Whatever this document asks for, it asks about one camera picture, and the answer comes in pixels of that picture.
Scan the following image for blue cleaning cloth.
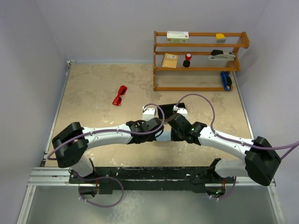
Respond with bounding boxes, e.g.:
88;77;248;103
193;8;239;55
156;131;171;141

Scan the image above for black glasses case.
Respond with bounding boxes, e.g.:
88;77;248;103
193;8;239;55
157;103;186;120

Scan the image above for red sunglasses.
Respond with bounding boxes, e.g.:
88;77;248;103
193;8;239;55
112;85;127;106

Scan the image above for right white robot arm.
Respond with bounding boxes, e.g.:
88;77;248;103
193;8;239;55
168;113;281;186

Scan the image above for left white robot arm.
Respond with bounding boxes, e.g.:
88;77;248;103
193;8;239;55
52;118;164;183

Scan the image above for red black stamp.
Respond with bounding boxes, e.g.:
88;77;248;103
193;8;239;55
183;53;192;68

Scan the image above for blue black hole punch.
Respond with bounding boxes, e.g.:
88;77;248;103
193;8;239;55
221;71;232;91

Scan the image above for wooden shelf rack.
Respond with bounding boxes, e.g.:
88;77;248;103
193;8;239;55
153;31;250;91

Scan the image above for tan spiral notebook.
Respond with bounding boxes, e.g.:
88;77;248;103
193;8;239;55
162;53;178;69

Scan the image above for grey black stapler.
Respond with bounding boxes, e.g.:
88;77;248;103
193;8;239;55
208;49;236;61

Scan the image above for white green box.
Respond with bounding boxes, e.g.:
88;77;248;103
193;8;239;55
166;31;189;43

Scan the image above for yellow grey tape measure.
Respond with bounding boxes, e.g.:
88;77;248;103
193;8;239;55
215;33;226;43

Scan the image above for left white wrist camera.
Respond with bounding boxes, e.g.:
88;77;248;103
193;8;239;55
142;106;156;121

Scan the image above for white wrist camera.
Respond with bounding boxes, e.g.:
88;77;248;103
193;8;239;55
142;106;156;121
173;105;188;119

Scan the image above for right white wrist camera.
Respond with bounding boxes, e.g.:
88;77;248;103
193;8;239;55
173;105;188;119

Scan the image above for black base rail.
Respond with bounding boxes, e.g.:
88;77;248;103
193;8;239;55
69;167;234;195

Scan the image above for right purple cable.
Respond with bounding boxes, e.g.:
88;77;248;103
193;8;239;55
173;93;299;201

